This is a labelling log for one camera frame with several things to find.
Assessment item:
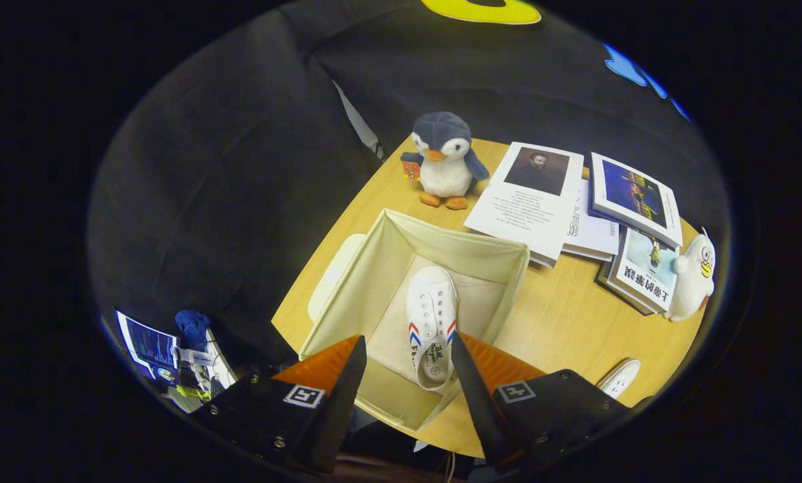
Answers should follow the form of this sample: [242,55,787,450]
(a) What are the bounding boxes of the book with night city cover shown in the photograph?
[589,152,683,249]

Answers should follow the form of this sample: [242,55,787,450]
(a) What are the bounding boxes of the grey penguin plush toy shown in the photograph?
[400,111,491,211]

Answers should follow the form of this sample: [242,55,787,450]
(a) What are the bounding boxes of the white side desk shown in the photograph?
[166,329,241,413]

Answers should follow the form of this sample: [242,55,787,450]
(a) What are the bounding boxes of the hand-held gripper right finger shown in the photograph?
[449,331,633,470]

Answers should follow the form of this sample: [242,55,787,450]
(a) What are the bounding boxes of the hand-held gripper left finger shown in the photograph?
[190,334,368,474]

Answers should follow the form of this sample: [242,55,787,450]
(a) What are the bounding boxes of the book with pale sky cover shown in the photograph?
[594,225,683,316]

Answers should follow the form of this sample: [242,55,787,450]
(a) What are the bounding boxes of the white duck plush toy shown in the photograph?
[663,228,717,323]

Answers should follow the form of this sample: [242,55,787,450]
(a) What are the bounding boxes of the white book with portrait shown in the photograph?
[463,141,585,268]

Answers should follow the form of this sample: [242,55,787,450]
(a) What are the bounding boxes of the white canvas shoe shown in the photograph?
[404,266,460,395]
[595,359,642,401]

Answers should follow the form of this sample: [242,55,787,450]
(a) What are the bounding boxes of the plain white book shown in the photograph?
[562,178,621,262]

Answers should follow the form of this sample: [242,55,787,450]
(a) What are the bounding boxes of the computer screen with blue image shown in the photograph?
[115,309,180,383]

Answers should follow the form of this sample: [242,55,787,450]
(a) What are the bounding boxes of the blue cloth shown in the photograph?
[174,309,212,351]

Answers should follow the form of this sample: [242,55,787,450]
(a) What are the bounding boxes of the cream fabric storage box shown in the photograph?
[298,208,531,433]

